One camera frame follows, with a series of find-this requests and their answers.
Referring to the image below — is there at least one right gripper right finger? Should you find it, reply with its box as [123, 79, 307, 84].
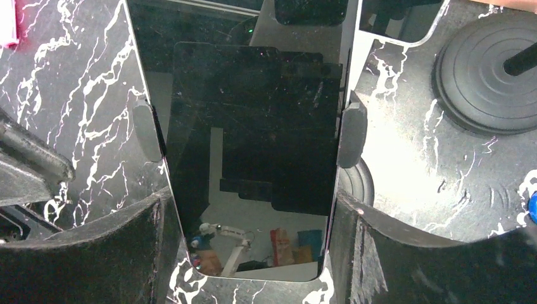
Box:
[328, 189, 536, 303]

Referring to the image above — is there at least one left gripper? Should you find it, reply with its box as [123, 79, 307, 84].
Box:
[1, 110, 75, 241]

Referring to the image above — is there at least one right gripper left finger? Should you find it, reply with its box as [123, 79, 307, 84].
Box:
[1, 187, 182, 303]

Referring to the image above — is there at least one pink marker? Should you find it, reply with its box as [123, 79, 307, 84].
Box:
[0, 0, 19, 48]

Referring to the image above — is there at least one white phone on silver stand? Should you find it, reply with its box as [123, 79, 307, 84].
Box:
[353, 0, 450, 46]

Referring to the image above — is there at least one black stand rear right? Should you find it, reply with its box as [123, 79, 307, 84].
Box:
[433, 12, 536, 135]

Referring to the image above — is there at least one white-edged black smartphone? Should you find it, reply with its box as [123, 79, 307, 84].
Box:
[127, 1, 358, 282]

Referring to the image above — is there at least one black round-base phone stand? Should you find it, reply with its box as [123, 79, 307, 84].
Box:
[132, 90, 376, 208]

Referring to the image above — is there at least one orange file organizer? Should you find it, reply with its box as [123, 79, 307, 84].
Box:
[473, 0, 537, 13]

